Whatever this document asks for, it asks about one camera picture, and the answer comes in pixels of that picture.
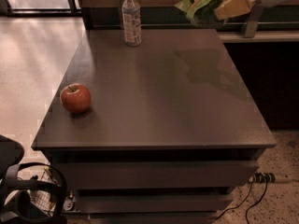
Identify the red apple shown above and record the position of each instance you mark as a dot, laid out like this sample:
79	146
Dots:
75	98

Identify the clear plastic water bottle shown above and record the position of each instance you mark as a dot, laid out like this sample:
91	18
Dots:
131	20

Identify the dark brown drawer cabinet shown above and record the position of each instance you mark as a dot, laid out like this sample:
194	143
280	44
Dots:
171	131

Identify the white power strip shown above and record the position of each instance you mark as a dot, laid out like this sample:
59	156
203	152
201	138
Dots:
270	178

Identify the black office chair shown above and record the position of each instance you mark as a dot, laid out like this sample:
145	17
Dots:
15	201

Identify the metal shelf bracket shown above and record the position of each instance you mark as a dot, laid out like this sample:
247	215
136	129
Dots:
250	26

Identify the wire mesh basket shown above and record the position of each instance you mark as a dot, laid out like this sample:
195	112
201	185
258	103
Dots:
40	198

